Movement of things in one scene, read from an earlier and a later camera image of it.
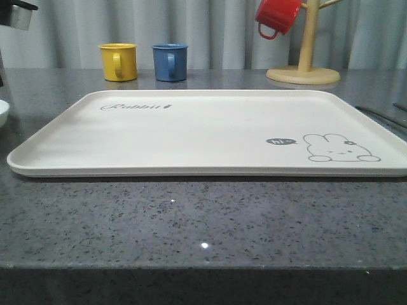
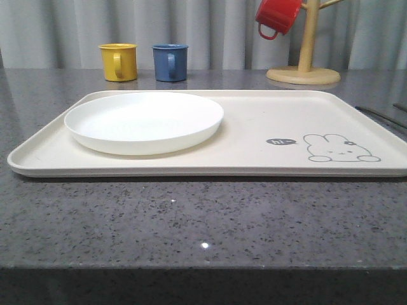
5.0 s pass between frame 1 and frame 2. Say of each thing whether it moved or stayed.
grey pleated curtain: stayed
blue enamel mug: stayed
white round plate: moved
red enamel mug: stayed
